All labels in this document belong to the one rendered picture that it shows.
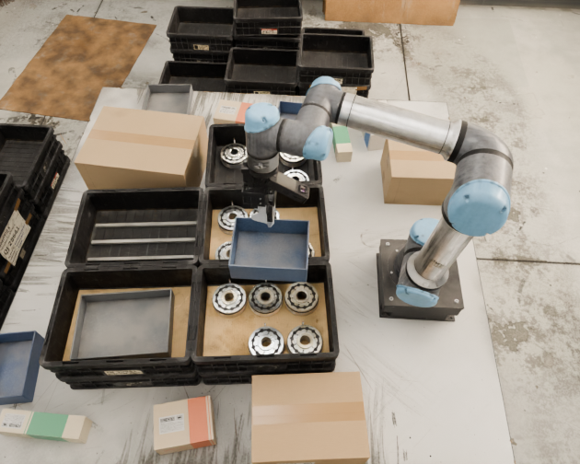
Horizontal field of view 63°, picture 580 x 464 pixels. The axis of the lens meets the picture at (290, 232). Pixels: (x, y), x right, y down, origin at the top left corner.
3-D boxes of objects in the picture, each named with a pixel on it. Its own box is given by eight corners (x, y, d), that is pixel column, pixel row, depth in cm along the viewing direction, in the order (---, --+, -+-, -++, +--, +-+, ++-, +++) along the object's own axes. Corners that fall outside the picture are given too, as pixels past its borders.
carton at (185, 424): (159, 455, 135) (154, 450, 128) (158, 411, 141) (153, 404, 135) (216, 444, 136) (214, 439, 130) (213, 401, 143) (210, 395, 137)
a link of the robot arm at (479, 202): (436, 273, 145) (525, 157, 99) (429, 318, 138) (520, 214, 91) (399, 261, 147) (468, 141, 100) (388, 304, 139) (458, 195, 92)
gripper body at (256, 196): (247, 189, 126) (244, 153, 117) (279, 191, 125) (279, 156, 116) (242, 209, 121) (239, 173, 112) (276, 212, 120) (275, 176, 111)
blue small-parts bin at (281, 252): (308, 234, 133) (309, 220, 127) (307, 282, 125) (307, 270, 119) (237, 230, 134) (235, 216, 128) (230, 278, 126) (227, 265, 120)
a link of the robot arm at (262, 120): (275, 123, 99) (237, 116, 101) (275, 165, 107) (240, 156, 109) (287, 103, 104) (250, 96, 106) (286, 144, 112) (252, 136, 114)
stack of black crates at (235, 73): (298, 97, 303) (299, 50, 275) (295, 130, 286) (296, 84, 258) (236, 94, 304) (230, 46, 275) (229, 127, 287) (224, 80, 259)
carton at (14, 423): (92, 421, 140) (86, 416, 135) (86, 443, 136) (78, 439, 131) (13, 413, 141) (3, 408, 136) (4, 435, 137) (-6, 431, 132)
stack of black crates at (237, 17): (302, 55, 326) (305, -11, 288) (300, 87, 308) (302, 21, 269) (240, 52, 327) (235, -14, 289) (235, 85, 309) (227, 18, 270)
